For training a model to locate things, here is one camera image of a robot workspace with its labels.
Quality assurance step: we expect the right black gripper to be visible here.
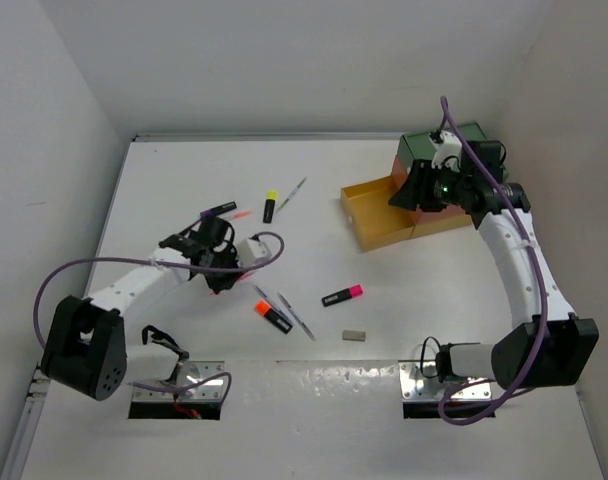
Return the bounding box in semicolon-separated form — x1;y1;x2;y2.
388;159;470;212

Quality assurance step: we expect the blue clear pen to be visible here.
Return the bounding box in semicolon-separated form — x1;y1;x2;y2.
253;283;293;328

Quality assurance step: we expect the yellow bottom drawer box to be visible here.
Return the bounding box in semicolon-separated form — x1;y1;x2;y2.
340;175;472;252

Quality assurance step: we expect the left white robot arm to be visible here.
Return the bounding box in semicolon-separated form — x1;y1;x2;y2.
41;217;241;401

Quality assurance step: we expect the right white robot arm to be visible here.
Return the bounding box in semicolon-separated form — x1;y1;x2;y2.
389;140;599;389

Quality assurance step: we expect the red middle drawer box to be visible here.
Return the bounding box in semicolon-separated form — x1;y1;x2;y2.
391;155;471;225

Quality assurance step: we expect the green top drawer box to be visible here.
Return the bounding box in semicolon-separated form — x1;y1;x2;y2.
396;122;487;167

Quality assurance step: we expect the orange highlighter marker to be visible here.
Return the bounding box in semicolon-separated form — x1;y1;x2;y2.
255;301;293;334

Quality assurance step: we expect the purple highlighter marker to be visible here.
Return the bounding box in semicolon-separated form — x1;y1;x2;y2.
200;201;237;218

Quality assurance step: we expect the yellow highlighter marker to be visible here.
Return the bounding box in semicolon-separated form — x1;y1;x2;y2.
262;190;277;224

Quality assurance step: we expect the green clear pen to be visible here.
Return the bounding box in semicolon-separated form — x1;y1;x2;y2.
276;176;307;213

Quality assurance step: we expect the pink highlighter marker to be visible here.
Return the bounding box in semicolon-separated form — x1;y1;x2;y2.
321;284;363;307

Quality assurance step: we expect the grey eraser block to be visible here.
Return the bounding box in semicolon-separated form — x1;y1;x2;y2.
341;330;366;342

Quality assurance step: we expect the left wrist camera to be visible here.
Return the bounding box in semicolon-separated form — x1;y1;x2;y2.
236;238;271;268

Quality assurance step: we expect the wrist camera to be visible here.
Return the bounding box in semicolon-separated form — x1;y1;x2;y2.
429;130;462;171
236;238;271;268

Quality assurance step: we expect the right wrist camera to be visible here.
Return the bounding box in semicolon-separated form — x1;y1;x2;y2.
429;130;462;171

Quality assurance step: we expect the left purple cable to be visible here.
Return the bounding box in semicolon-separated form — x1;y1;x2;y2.
35;232;286;401

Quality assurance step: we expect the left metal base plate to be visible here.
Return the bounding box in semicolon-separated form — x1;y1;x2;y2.
131;361;228;403

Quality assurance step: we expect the metal base plate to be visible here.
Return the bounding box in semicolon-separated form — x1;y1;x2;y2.
398;361;492;403
131;361;228;403

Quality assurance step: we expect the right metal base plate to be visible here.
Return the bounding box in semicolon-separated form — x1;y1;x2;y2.
398;361;492;403

